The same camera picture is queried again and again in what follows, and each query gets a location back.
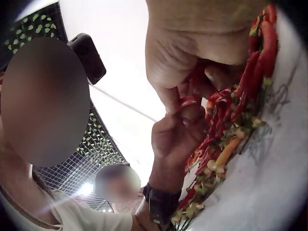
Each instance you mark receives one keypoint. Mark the person's left hand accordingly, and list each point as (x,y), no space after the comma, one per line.
(170,144)

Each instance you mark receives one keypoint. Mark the heap of green stem caps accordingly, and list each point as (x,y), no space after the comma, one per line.
(211,173)

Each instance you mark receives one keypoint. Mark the black wrist band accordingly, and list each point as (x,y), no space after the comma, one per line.
(163,202)

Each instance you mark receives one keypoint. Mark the person's right fingers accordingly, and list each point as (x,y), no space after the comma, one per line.
(216,77)

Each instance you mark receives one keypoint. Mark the pile of red chilies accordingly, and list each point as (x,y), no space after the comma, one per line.
(252,69)

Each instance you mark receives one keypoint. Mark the black grid panel with leaves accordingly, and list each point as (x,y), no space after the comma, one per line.
(36,26)
(96,149)

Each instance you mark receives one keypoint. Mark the red chili pepper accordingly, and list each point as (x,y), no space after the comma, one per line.
(189,100)

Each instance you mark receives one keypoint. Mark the person's left fingers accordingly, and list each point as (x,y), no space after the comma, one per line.
(192,114)

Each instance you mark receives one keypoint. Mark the orange chili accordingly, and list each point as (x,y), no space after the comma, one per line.
(228,150)

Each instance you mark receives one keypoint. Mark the person's right hand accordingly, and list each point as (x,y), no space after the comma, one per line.
(182,36)

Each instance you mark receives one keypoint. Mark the person's right thumb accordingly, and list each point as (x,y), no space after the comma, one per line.
(172,98)

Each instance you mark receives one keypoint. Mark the bright ceiling lamp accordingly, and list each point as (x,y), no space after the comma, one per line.
(87,188)

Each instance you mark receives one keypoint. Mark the person's body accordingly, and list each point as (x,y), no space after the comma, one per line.
(60,211)

